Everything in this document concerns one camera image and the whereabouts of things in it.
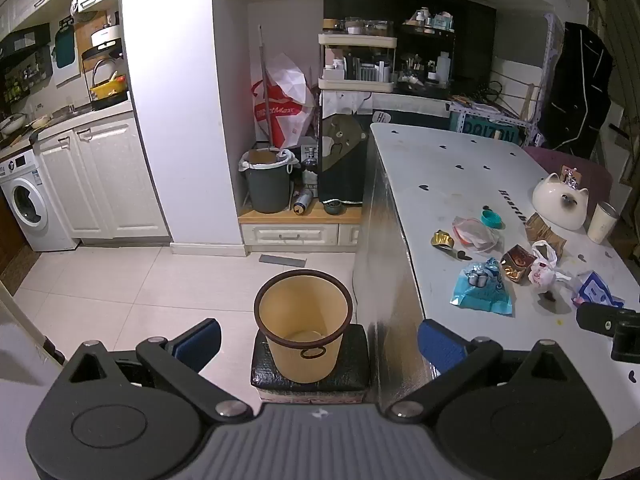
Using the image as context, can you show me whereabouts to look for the white washing machine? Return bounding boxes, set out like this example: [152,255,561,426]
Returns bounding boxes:
[0,149,77,252]

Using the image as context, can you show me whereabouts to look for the white kitchen appliance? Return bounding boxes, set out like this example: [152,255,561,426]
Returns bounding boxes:
[89,24,124,51]

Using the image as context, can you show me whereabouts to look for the grey trash can white liner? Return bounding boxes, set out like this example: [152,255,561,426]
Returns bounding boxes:
[238,148,300,215]

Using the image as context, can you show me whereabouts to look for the white cat figurine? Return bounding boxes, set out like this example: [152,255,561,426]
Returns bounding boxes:
[531,172,590,231]

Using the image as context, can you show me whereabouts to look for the white storage shelf organizer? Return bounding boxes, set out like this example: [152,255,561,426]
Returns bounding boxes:
[317,32,399,94]

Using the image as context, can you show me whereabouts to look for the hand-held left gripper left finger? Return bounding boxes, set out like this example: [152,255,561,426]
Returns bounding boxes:
[64,318,254,424]

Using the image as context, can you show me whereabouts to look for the brown paper bag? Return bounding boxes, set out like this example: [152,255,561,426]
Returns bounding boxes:
[524,212,568,256]

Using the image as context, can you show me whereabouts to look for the white plastic bag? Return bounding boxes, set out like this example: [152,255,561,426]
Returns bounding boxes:
[528,239,571,295]

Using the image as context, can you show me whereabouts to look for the wooden platform with drawers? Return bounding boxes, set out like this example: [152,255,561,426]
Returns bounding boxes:
[237,204,362,254]

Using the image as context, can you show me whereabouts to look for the mop handle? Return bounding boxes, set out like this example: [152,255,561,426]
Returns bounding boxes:
[257,24,274,149]

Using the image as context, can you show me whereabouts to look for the black jacket white piping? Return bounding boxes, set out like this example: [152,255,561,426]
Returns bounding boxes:
[542,22,615,162]

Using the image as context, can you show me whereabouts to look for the teal lettered box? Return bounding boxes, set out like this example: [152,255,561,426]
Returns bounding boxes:
[462,112,521,147]

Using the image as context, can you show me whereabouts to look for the teal cutting board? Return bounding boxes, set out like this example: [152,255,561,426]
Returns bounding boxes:
[53,26,76,70]

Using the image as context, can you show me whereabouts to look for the black shelf with bottles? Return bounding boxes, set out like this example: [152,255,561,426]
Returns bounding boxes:
[397,7,456,89]

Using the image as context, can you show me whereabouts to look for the beige trash bin brown rim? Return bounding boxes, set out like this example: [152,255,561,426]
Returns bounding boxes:
[253,269,352,386]

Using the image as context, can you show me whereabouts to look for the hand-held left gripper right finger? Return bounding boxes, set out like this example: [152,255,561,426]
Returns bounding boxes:
[387,318,582,424]

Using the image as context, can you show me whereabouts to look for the purple chair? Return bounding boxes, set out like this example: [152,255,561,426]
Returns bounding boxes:
[522,146,614,194]

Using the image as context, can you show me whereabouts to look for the blue white wrapper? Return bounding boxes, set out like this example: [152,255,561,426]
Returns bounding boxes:
[571,269,626,310]

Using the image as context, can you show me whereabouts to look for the red gold snack packet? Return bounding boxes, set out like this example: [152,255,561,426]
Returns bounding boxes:
[499,244,539,285]

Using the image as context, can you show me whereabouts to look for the metal spray can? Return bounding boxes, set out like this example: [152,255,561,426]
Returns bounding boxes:
[292,187,315,216]

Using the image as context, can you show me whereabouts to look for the clear plastic bag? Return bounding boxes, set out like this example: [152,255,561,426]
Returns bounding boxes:
[452,216,501,255]

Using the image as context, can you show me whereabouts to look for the white kitchen base cabinet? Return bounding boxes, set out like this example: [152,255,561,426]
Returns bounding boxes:
[34,109,172,242]

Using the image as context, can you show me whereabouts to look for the black padded stool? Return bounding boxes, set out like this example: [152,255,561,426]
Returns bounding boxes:
[250,323,372,405]

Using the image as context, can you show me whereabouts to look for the dark glass bottle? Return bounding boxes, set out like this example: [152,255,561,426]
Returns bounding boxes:
[301,147,320,189]

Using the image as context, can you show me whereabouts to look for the yellow pot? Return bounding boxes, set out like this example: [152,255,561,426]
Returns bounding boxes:
[88,58,129,101]

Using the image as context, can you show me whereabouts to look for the white cup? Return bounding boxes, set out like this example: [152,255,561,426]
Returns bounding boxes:
[586,201,620,245]

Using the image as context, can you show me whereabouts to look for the red white shopping bag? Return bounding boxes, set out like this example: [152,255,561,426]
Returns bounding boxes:
[250,52,317,150]

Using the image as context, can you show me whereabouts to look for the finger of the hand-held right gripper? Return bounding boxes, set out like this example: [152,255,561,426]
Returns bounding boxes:
[575,302,626,334]

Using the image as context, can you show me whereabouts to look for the flat grey pad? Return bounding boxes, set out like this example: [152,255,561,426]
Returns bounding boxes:
[258,253,306,267]

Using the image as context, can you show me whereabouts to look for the frying pan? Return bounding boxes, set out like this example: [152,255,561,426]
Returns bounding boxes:
[0,112,29,136]

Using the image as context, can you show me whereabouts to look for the blue snack packet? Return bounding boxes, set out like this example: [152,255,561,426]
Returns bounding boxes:
[449,257,515,316]

